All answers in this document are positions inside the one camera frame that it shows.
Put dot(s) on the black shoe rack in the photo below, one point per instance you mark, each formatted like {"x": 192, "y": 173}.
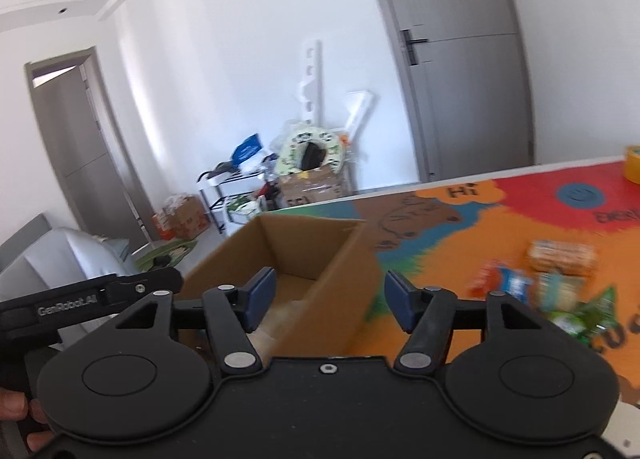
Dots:
{"x": 212, "y": 199}

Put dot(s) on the orange snack packet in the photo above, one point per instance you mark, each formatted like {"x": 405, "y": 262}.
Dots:
{"x": 484, "y": 276}

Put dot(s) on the green snack packet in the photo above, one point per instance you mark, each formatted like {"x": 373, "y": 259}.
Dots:
{"x": 587, "y": 319}

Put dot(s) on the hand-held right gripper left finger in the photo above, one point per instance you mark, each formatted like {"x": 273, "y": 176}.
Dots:
{"x": 262, "y": 291}

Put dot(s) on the blue snack packet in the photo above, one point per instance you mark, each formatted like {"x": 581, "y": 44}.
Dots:
{"x": 515, "y": 283}

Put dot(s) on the green banded pastry packet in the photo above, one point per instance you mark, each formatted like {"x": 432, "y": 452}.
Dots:
{"x": 560, "y": 291}

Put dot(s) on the grey sofa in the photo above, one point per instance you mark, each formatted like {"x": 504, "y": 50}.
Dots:
{"x": 60, "y": 259}

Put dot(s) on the yellow tape roll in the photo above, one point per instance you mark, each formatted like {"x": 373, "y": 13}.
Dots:
{"x": 633, "y": 164}

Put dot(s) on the round panda print cushion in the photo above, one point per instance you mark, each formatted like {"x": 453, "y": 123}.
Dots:
{"x": 290, "y": 151}

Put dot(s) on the grey closed door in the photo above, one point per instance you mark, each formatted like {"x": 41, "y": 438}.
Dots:
{"x": 465, "y": 89}

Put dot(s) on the grey open door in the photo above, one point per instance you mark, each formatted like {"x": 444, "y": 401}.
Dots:
{"x": 85, "y": 149}

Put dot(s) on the orange cracker packet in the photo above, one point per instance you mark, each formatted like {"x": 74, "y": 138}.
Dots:
{"x": 562, "y": 259}

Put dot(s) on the person's left hand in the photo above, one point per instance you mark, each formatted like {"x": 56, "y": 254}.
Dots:
{"x": 20, "y": 414}

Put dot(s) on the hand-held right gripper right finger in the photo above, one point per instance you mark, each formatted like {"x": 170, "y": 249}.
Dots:
{"x": 396, "y": 295}

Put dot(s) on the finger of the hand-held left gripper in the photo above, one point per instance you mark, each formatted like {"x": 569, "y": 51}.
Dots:
{"x": 155, "y": 280}

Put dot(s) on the blue bag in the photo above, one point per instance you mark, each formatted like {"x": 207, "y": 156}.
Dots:
{"x": 247, "y": 149}

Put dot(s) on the small orange cardboard box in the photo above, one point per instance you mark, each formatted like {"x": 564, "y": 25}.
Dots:
{"x": 185, "y": 219}

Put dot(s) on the taped brown cardboard box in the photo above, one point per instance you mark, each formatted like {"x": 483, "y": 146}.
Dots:
{"x": 312, "y": 189}

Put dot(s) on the white perforated board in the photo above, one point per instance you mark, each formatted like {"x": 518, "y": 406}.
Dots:
{"x": 310, "y": 84}

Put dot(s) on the colourful printed mat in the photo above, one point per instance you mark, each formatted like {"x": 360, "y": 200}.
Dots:
{"x": 475, "y": 244}

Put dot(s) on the green floor bag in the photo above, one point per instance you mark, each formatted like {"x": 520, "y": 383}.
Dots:
{"x": 170, "y": 251}

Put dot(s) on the white shelf board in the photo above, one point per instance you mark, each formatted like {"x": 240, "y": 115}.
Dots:
{"x": 359, "y": 111}

